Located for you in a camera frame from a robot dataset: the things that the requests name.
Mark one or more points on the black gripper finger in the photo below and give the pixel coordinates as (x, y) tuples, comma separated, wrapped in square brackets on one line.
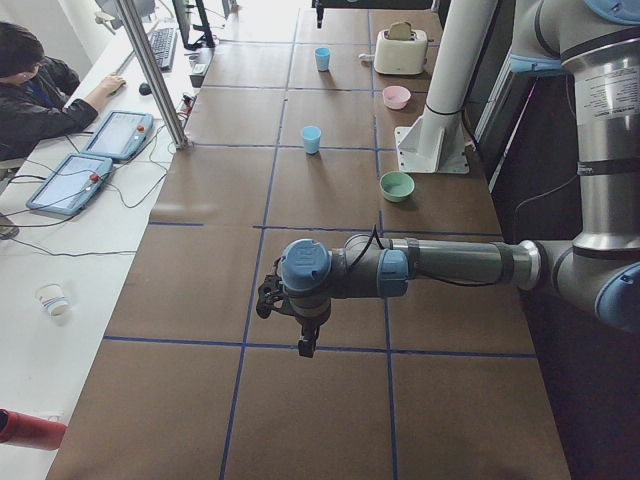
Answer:
[(319, 16)]

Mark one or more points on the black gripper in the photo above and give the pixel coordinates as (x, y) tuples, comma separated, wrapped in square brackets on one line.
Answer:
[(308, 323)]

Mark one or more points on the light blue plastic cup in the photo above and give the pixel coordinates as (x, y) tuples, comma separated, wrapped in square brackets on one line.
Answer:
[(322, 59)]

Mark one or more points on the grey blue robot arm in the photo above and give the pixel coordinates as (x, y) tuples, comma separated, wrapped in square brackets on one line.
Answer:
[(597, 42)]

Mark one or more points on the person's hand on desk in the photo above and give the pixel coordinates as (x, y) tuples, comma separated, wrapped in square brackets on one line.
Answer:
[(110, 84)]

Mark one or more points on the bread slice in toaster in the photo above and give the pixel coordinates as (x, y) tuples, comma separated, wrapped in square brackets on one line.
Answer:
[(400, 31)]

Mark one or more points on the cream white toaster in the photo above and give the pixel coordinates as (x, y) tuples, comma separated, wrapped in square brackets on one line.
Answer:
[(400, 57)]

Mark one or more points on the pink bowl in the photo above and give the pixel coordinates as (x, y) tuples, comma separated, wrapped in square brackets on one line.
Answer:
[(396, 97)]

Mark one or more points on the black monitor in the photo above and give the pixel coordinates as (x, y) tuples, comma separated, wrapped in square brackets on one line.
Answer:
[(194, 27)]

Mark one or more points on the black keyboard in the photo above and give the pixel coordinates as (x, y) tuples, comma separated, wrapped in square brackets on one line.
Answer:
[(163, 42)]

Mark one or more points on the green bowl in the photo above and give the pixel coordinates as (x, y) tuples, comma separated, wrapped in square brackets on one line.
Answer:
[(396, 186)]

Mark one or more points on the black computer mouse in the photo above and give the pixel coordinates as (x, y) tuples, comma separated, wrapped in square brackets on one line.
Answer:
[(144, 89)]

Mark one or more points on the far teach pendant tablet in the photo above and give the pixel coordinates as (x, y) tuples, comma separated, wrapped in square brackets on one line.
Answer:
[(120, 135)]

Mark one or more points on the teach pendant tablet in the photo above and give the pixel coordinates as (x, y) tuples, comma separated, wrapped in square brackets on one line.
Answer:
[(71, 185), (120, 135)]

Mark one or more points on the white paper cup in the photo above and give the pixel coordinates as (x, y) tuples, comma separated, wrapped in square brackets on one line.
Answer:
[(52, 299)]

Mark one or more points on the near teach pendant tablet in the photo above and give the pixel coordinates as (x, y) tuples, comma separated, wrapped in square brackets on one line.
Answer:
[(71, 185)]

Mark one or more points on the person in black jacket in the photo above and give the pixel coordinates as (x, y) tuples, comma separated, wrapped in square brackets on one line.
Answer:
[(35, 91)]

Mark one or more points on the red bottle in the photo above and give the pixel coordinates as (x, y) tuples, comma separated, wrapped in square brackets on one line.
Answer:
[(23, 430)]

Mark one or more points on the white post with base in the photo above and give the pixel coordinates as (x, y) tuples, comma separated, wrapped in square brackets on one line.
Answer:
[(435, 142)]

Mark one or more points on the aluminium frame post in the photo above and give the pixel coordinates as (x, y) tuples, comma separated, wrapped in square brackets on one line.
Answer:
[(143, 51)]

